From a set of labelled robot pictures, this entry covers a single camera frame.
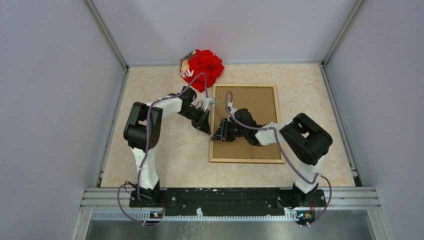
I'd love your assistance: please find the left controller board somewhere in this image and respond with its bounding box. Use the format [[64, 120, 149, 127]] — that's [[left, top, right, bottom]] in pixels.
[[149, 211, 164, 219]]

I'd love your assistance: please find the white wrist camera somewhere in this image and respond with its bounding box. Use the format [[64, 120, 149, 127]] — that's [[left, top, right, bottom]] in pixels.
[[227, 106, 237, 118], [201, 97, 216, 111]]

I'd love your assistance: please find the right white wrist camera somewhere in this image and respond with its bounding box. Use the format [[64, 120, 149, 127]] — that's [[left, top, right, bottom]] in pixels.
[[227, 106, 237, 118]]

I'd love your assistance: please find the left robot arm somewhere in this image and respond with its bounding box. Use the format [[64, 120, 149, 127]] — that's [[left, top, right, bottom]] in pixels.
[[123, 86, 215, 207]]

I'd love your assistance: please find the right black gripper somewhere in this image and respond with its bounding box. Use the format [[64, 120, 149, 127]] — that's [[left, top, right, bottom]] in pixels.
[[210, 118, 248, 142]]

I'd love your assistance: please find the right controller board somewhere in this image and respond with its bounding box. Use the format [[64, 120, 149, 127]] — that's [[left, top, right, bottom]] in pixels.
[[296, 211, 316, 222]]

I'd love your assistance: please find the wooden picture frame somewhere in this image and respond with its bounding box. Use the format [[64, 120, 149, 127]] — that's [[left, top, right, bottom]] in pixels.
[[208, 83, 286, 165]]

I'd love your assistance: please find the brown backing board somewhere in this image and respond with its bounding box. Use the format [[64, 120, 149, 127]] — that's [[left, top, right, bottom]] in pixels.
[[209, 84, 285, 164]]

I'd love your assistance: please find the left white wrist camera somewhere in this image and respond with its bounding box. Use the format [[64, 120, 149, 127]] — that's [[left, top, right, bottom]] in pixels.
[[201, 97, 216, 111]]

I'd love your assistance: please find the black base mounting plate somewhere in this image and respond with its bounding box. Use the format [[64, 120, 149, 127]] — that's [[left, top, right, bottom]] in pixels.
[[129, 187, 327, 217]]

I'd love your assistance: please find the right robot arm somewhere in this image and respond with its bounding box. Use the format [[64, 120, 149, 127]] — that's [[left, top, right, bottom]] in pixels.
[[210, 108, 333, 208]]

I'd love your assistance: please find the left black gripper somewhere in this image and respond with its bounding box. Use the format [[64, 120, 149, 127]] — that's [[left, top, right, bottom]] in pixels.
[[178, 106, 211, 135]]

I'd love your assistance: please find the aluminium rail front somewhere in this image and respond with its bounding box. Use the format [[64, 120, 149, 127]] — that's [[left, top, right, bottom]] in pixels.
[[80, 187, 381, 225]]

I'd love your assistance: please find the red crumpled cloth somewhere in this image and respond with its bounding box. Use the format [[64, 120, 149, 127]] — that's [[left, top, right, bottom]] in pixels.
[[179, 49, 225, 93]]

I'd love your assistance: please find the controller board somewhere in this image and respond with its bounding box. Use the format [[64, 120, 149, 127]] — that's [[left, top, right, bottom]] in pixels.
[[296, 211, 316, 222], [149, 211, 164, 219]]

